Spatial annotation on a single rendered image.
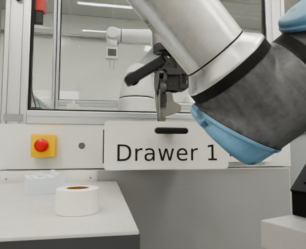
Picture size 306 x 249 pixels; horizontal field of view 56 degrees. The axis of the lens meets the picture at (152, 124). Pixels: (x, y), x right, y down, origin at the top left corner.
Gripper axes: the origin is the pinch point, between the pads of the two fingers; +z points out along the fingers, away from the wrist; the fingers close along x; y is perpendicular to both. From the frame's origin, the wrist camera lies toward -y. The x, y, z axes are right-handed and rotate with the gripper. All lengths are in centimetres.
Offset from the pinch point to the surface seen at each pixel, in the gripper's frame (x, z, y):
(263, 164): 24, 15, 42
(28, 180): -6.8, 12.9, -31.7
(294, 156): 171, 29, 155
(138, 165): -11.4, 9.8, -7.0
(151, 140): -11.0, 4.3, -4.0
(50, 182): -5.2, 13.7, -27.2
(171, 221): 21.6, 33.2, 7.0
